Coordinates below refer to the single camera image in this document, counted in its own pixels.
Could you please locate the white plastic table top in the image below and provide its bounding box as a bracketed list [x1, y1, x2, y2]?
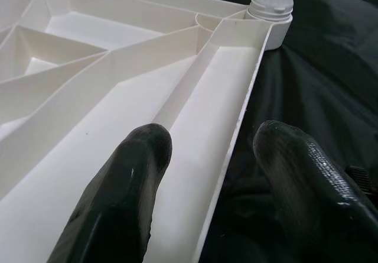
[0, 0, 295, 263]

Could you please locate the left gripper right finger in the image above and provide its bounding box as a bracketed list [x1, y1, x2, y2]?
[253, 120, 378, 263]

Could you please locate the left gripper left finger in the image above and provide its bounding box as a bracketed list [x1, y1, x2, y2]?
[47, 123, 174, 263]

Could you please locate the black table cloth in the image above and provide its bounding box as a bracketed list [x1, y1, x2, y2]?
[165, 0, 378, 263]

